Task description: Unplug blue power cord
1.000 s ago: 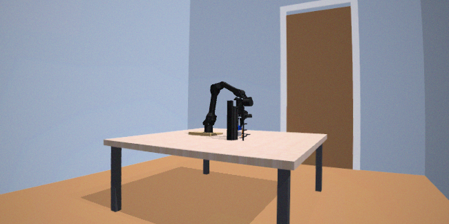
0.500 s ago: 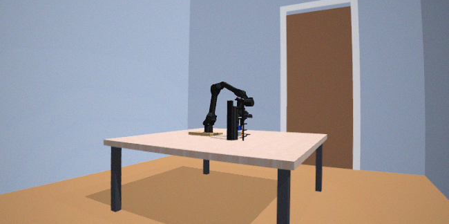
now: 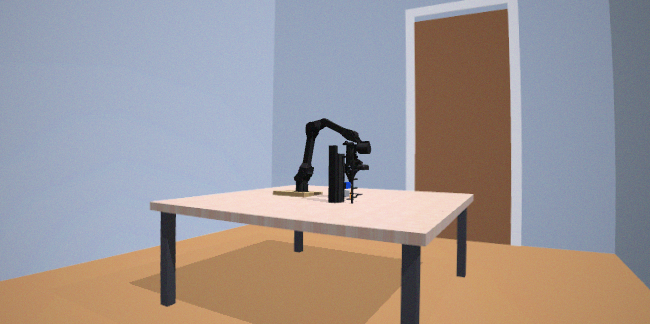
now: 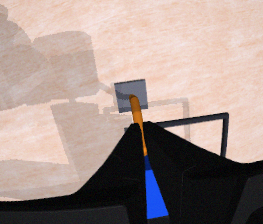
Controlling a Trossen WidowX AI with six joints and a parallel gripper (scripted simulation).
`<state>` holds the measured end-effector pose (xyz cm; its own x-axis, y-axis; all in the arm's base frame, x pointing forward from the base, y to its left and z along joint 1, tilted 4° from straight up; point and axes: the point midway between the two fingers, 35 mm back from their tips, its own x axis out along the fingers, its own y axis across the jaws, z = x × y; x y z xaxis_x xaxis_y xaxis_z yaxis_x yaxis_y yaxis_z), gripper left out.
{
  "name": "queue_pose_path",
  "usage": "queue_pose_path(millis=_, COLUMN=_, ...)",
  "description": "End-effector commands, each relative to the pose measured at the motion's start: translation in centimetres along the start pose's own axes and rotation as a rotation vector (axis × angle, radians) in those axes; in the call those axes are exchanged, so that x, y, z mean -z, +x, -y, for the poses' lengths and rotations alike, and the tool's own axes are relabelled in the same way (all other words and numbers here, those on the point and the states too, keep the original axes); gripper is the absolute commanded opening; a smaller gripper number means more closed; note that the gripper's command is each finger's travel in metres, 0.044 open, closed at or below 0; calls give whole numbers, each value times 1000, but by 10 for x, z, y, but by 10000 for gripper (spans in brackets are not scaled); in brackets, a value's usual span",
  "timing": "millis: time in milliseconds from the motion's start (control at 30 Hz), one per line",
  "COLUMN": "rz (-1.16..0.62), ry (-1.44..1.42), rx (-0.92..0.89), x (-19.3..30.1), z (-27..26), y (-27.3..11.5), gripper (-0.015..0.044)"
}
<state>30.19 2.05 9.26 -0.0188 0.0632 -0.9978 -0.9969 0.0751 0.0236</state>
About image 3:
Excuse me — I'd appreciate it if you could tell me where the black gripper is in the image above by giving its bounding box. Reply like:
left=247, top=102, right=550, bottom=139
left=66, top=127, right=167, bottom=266
left=345, top=154, right=369, bottom=182

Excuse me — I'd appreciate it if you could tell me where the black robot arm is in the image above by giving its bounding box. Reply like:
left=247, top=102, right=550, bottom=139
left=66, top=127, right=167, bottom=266
left=294, top=118, right=371, bottom=192

